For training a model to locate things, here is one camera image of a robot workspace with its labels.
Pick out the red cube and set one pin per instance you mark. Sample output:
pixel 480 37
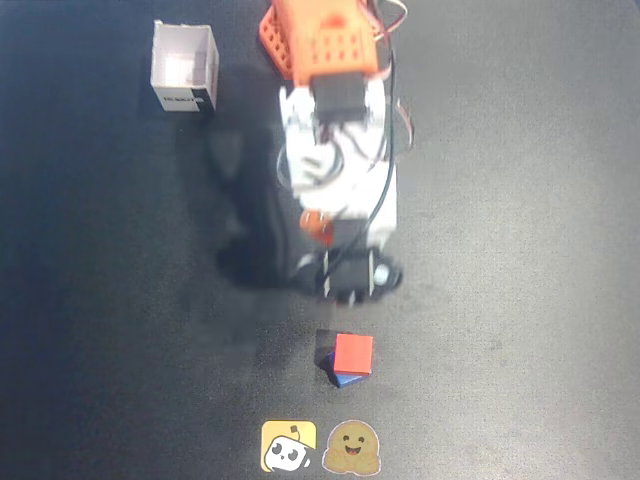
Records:
pixel 354 354

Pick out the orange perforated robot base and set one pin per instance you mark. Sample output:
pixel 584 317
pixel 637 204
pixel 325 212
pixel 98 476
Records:
pixel 274 42

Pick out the yellow robot face sticker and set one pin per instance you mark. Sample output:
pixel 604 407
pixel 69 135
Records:
pixel 288 446

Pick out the blue cube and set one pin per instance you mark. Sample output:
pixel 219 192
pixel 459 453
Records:
pixel 345 380

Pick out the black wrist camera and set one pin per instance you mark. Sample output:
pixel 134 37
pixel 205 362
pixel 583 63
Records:
pixel 350 277

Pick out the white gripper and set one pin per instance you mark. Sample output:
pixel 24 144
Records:
pixel 348 274

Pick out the white open cardboard box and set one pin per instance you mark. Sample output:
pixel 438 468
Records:
pixel 184 67

